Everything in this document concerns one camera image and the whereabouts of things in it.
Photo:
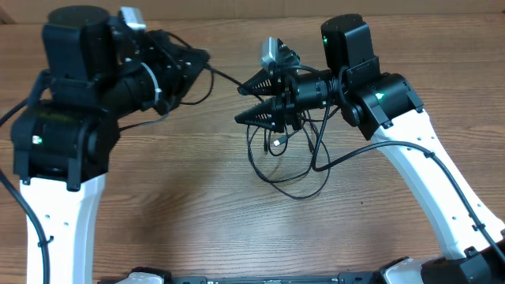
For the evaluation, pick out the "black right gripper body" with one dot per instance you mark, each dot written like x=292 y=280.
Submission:
x=286 y=97

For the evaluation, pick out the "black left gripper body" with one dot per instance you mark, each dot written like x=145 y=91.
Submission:
x=166 y=76

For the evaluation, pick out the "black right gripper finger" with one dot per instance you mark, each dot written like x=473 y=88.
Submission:
x=259 y=84
x=262 y=115

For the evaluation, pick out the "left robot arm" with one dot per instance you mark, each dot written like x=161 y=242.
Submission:
x=101 y=68

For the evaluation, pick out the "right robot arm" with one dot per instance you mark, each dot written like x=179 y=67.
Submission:
x=392 y=118

